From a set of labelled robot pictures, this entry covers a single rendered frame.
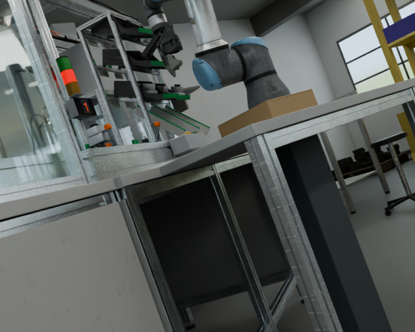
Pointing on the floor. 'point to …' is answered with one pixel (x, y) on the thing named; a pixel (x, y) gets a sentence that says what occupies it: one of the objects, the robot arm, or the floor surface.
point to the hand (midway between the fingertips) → (172, 74)
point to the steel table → (357, 175)
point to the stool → (398, 173)
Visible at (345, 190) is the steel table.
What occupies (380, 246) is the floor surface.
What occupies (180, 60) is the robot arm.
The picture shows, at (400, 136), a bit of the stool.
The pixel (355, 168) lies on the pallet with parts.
